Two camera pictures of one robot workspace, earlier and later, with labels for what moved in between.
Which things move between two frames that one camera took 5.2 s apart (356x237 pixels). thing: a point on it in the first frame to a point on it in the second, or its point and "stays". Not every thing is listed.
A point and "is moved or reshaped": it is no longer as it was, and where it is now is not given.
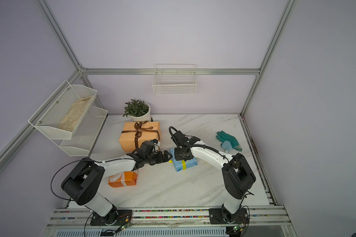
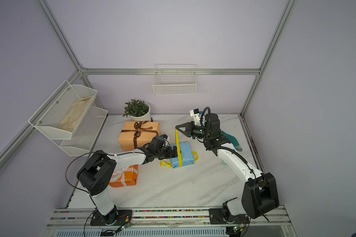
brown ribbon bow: (139, 128) stays
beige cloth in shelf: (70, 120) stays
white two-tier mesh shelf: (68, 118) stays
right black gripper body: (180, 154) to (195, 131)
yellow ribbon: (183, 164) is moved or reshaped
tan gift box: (134, 134) stays
